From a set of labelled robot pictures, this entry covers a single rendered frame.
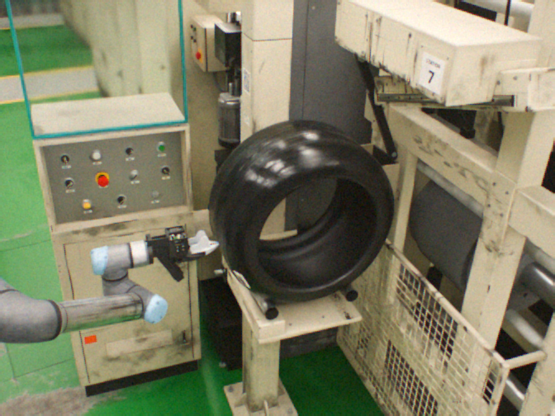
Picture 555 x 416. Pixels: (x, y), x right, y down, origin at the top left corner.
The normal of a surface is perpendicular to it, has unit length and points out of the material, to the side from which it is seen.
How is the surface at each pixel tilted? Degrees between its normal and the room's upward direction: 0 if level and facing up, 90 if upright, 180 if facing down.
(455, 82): 90
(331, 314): 0
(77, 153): 90
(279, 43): 90
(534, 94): 72
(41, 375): 0
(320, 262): 23
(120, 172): 90
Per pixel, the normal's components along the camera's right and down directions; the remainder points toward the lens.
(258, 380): 0.35, 0.48
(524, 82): -0.94, 0.15
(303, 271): -0.11, -0.84
